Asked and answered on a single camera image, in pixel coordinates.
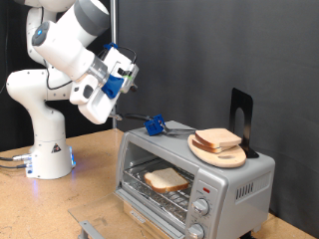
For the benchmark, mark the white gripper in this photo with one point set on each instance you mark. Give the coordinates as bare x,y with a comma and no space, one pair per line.
96,106

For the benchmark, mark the spatula with blue grip block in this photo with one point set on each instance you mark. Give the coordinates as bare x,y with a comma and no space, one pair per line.
154,126

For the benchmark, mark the white bread slice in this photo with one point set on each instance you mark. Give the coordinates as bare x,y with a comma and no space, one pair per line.
206,148
217,136
166,181

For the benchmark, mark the silver oven knob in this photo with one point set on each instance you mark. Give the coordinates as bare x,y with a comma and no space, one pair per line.
201,207
196,231

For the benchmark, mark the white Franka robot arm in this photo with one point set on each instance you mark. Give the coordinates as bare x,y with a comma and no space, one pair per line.
46,99

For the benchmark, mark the metal oven rack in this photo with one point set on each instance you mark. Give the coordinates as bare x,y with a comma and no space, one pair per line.
146,192

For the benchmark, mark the red oven indicator light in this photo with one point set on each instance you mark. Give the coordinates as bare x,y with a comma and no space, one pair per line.
206,190

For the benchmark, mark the silver toaster oven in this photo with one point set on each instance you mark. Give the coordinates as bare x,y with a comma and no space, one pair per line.
229,186

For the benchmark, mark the metal pole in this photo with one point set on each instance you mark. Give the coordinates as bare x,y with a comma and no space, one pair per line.
114,20

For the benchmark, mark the wooden cutting board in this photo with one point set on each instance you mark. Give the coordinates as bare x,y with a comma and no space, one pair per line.
222,159

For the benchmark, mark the black metal bookend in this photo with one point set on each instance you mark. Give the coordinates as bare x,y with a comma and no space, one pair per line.
247,119

